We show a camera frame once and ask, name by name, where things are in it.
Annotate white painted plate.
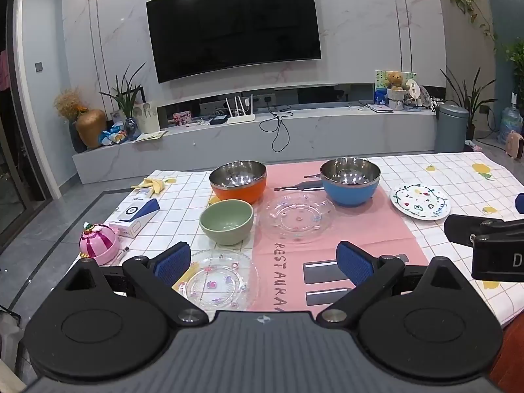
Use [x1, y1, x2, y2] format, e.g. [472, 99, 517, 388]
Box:
[389, 182, 451, 221]

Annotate green leafy plant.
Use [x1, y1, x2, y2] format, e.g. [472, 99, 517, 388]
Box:
[99, 62, 147, 120]

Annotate black television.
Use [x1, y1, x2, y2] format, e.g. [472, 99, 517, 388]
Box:
[146, 0, 322, 84]

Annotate pink placemat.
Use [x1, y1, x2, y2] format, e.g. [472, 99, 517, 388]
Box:
[208, 159, 431, 312]

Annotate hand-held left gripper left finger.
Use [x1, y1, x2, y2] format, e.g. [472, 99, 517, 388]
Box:
[61, 241, 210, 329]

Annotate dark glass sliding door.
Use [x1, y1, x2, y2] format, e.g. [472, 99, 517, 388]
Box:
[0, 0, 63, 250]

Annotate banana peel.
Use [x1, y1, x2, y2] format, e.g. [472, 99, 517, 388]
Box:
[130, 177, 178, 195]

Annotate black cable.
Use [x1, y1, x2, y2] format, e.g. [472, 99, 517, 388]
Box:
[258, 104, 294, 155]

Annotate long-leaf potted plant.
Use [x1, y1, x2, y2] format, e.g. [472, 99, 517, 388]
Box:
[440, 66, 498, 140]

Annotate grey trash bin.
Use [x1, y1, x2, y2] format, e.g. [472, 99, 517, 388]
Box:
[433, 104, 470, 153]

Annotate grey marble television cabinet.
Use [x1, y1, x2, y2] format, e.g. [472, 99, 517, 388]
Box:
[72, 81, 448, 185]

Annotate white paper bag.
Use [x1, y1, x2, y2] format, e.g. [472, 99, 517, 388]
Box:
[133, 101, 160, 135]

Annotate pink heater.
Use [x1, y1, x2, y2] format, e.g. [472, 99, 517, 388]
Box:
[502, 130, 524, 160]

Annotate blue steel bowl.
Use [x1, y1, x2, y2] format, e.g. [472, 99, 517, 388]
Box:
[320, 158, 382, 208]

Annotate gold vase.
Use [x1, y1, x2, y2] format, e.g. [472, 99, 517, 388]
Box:
[75, 108, 108, 150]

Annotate paper sheets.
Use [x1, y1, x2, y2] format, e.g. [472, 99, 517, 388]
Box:
[135, 130, 169, 143]

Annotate tall bushy plant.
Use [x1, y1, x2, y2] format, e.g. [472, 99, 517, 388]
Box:
[505, 38, 524, 91]

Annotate snack packets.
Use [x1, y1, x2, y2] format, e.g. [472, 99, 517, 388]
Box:
[99, 122, 129, 146]

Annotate pink toy jewelry box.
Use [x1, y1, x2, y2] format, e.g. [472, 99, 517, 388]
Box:
[79, 222, 120, 266]

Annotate clear glass plate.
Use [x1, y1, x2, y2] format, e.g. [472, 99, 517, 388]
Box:
[175, 248, 260, 312]
[256, 191, 337, 243]

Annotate green ceramic bowl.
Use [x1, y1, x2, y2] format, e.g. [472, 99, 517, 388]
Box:
[199, 199, 254, 247]

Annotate hanging vine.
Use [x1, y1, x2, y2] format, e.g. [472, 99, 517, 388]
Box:
[446, 0, 498, 42]

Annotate white and blue box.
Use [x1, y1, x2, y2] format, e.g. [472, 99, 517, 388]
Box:
[107, 198, 160, 239]

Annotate white round fan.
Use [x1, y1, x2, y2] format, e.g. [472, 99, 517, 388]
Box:
[405, 78, 422, 108]

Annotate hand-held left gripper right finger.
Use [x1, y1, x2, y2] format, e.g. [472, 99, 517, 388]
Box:
[315, 240, 464, 329]

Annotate white checkered tablecloth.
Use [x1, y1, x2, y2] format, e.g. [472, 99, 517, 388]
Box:
[52, 152, 524, 330]

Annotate orange steel bowl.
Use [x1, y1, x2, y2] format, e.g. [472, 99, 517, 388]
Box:
[209, 161, 268, 206]

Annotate dried flower bunch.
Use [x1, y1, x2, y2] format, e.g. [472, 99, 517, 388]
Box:
[54, 88, 89, 122]

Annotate large water bottle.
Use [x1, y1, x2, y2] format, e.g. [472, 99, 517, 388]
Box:
[500, 106, 524, 145]

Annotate white router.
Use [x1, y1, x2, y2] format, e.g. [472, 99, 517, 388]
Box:
[224, 94, 257, 125]

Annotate green picture board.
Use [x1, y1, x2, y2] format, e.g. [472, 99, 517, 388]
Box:
[374, 69, 419, 105]

